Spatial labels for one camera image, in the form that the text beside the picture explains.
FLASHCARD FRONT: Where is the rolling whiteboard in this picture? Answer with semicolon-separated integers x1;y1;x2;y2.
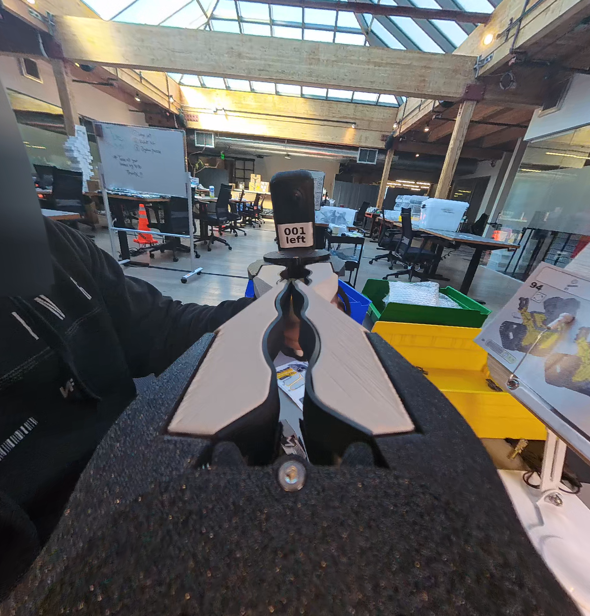
94;121;204;285

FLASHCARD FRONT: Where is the robot model instruction booklet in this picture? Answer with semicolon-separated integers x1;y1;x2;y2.
474;261;590;436

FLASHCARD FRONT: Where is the grey robot model head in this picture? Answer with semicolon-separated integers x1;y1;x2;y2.
278;420;308;463

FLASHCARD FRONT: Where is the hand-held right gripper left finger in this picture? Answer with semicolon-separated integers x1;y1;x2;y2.
167;279;292;466

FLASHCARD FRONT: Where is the white sticker sheet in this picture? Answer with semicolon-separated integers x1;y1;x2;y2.
275;358;309;411

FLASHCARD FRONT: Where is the green storage bin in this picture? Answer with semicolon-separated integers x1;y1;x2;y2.
361;278;493;329

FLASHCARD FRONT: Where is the stack of white boxes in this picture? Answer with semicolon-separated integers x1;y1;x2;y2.
63;124;95;193

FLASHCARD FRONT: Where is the black cable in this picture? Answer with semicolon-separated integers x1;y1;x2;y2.
522;469;583;495

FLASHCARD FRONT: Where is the orange traffic cone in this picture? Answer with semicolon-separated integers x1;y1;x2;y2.
132;203;159;246

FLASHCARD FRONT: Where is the clear bubble wrap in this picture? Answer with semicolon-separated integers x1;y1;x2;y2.
383;280;462;310

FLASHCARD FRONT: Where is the person in black hoodie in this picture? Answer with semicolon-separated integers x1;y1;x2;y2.
0;217;180;593

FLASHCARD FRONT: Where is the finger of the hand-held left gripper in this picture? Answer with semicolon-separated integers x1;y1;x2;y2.
251;266;287;300
302;269;340;305

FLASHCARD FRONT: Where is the wooden background desk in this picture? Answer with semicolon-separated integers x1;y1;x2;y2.
417;226;521;296

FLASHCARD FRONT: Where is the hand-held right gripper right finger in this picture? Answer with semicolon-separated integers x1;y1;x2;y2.
294;280;416;466

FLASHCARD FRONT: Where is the white book stand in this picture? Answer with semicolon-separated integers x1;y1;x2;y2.
485;356;590;616

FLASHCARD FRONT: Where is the black utility cart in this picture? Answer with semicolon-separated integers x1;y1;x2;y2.
326;233;366;289

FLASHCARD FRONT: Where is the black background office chair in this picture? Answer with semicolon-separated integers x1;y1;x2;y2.
148;195;200;263
194;183;248;252
369;207;452;282

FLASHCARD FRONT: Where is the white plastic container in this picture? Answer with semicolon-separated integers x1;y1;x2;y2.
418;198;470;233

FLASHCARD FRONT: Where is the yellow plastic storage bin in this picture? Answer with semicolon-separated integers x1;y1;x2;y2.
371;320;549;441

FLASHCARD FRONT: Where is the blue storage bin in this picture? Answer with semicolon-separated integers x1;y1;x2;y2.
244;278;373;324

